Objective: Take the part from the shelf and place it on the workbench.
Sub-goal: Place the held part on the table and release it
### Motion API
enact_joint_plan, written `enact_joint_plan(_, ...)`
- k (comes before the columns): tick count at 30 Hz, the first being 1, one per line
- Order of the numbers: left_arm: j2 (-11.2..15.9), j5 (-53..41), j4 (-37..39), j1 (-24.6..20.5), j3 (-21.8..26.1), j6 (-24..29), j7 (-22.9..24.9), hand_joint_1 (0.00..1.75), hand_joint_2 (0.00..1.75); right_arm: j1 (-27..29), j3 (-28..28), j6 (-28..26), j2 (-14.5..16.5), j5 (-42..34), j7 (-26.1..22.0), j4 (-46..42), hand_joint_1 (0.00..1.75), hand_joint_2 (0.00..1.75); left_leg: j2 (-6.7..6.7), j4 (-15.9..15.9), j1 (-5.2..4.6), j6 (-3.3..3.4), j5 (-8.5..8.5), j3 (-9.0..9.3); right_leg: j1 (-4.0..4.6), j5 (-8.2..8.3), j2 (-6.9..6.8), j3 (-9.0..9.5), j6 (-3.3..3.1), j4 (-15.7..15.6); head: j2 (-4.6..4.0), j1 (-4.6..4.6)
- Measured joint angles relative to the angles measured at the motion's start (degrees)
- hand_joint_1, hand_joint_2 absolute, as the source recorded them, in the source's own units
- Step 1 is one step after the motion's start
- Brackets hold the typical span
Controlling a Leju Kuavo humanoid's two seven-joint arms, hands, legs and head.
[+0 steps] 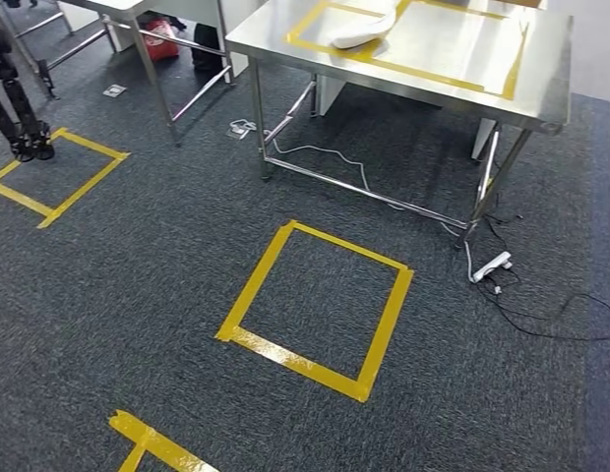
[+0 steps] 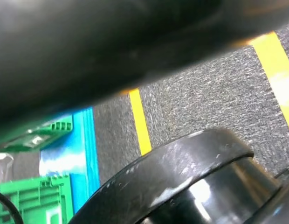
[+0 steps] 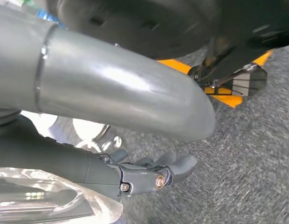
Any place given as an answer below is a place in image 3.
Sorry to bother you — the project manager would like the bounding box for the blue metal shelf rack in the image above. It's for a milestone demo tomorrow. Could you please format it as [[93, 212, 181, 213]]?
[[37, 8, 65, 29]]

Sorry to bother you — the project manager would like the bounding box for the yellow floor tape square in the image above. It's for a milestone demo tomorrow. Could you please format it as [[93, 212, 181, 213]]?
[[157, 49, 274, 109]]

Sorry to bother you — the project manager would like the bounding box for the black robot foot plate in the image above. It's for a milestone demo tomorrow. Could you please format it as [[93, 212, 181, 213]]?
[[188, 62, 268, 97]]

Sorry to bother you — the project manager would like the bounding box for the chrome pedestal stool base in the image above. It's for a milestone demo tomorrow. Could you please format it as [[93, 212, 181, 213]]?
[[19, 111, 123, 153]]

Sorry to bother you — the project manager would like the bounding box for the clear plastic camera shield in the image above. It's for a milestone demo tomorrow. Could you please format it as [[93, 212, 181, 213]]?
[[0, 167, 123, 224]]

